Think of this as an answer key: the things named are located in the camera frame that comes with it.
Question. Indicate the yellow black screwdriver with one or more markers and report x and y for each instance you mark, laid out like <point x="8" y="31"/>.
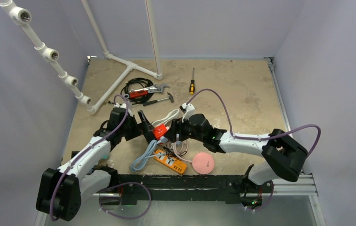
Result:
<point x="192" y="83"/>

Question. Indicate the orange power strip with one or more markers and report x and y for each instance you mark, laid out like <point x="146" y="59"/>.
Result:
<point x="170" y="162"/>

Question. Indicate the red handled adjustable wrench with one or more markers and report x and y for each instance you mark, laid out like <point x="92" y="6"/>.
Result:
<point x="145" y="91"/>

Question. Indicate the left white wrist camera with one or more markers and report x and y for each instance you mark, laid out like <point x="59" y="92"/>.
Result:
<point x="125" y="106"/>

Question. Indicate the pink round disc charger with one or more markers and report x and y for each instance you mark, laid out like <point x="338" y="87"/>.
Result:
<point x="203" y="163"/>

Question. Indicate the grey blue plug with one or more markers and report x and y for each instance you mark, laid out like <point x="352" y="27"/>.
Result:
<point x="163" y="140"/>

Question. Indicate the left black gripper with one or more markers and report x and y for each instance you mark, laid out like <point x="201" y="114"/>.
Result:
<point x="146" y="126"/>

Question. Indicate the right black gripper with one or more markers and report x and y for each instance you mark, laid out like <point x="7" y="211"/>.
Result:
<point x="174" y="130"/>

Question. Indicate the red cube socket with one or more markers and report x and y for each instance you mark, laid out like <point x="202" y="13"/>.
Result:
<point x="159" y="131"/>

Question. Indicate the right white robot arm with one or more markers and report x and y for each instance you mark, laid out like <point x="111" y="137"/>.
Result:
<point x="284" y="157"/>

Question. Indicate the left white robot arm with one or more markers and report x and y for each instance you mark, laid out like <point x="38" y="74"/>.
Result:
<point x="62" y="190"/>

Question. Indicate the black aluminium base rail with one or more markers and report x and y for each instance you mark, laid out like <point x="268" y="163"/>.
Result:
<point x="230" y="189"/>

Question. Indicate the black handled hammer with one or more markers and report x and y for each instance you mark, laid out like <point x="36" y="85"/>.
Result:
<point x="170" y="98"/>

